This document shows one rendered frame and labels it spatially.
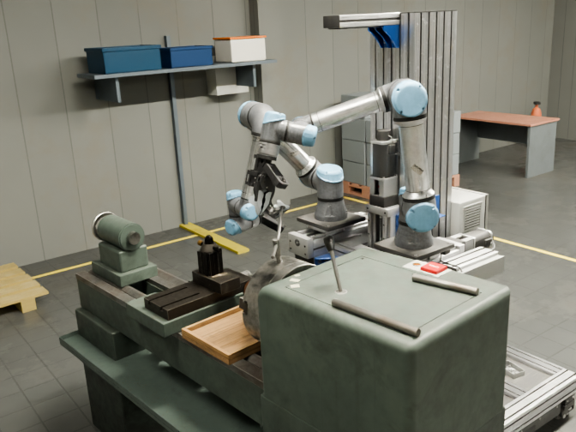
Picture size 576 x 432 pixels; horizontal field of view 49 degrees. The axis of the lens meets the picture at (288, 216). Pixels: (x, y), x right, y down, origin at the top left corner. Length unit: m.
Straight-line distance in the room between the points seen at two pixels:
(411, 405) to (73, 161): 4.96
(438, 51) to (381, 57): 0.23
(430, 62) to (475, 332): 1.22
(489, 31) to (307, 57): 3.38
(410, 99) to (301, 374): 0.97
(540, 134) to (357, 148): 2.43
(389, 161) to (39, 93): 4.02
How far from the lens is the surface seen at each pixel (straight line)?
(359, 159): 7.44
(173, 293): 2.66
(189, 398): 2.76
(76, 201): 6.28
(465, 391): 1.86
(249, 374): 2.24
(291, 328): 1.87
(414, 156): 2.25
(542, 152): 8.68
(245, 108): 2.72
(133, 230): 3.05
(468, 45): 9.54
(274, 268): 2.12
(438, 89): 2.69
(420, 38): 2.60
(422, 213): 2.28
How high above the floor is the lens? 2.01
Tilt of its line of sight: 17 degrees down
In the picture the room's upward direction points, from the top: 3 degrees counter-clockwise
